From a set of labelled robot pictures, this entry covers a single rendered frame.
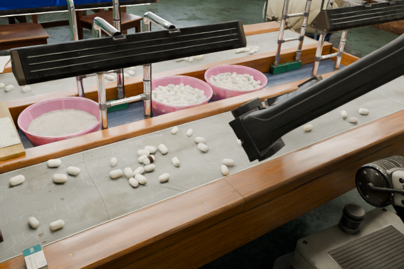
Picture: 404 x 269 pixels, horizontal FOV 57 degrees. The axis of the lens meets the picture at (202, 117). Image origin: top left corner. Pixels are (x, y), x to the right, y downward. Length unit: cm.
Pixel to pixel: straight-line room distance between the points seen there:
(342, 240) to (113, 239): 79
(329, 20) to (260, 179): 63
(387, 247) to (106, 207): 91
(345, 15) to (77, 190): 105
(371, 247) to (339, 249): 11
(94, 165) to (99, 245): 31
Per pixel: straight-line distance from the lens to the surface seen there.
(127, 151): 115
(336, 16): 141
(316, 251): 130
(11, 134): 123
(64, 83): 160
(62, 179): 105
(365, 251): 136
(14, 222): 99
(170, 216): 90
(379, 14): 161
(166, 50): 97
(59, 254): 86
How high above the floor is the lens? 141
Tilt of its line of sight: 30 degrees down
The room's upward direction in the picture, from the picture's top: 4 degrees clockwise
